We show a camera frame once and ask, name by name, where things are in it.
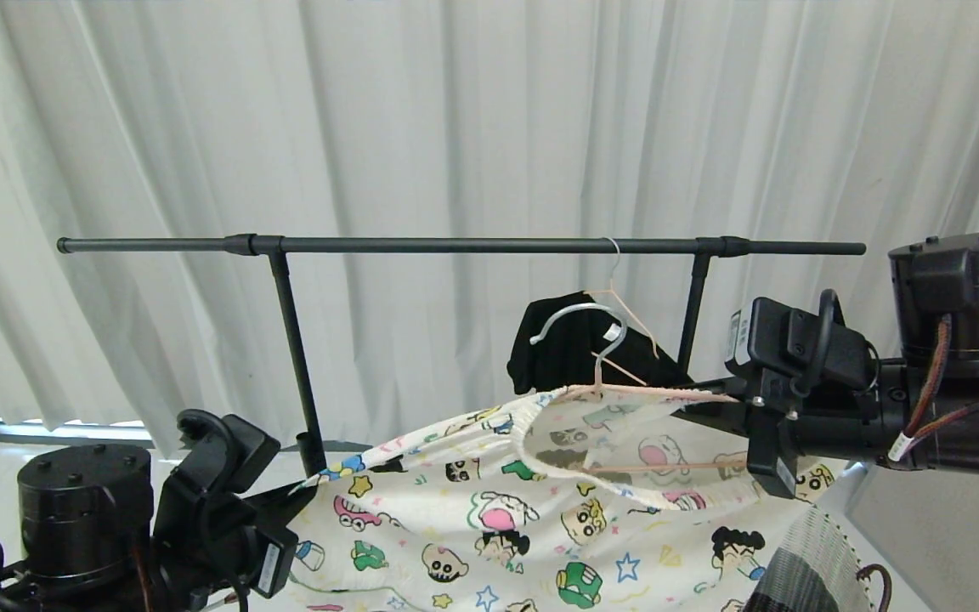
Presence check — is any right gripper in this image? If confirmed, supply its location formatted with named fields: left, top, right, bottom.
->
left=675, top=378, right=904, bottom=498

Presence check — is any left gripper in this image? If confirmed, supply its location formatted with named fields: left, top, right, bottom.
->
left=229, top=480, right=321, bottom=601

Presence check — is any pink clothes hanger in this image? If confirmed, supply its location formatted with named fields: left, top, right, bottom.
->
left=583, top=238, right=660, bottom=388
left=529, top=303, right=750, bottom=477

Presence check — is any black t-shirt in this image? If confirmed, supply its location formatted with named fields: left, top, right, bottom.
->
left=506, top=292, right=694, bottom=394

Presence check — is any cream printed garment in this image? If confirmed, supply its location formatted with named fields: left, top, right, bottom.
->
left=281, top=387, right=860, bottom=612

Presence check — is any white laundry basket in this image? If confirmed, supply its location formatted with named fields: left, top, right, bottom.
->
left=740, top=501, right=894, bottom=612

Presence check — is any black clothes rack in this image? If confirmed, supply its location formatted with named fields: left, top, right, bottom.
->
left=57, top=235, right=867, bottom=479

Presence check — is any white curtain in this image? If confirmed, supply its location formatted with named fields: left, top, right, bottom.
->
left=0, top=0, right=979, bottom=460

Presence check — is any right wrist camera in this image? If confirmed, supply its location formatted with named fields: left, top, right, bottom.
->
left=725, top=296, right=877, bottom=411

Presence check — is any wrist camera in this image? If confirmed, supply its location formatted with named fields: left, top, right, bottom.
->
left=152, top=415, right=282, bottom=545
left=725, top=296, right=877, bottom=411

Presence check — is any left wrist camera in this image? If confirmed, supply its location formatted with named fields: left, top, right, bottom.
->
left=152, top=415, right=282, bottom=545

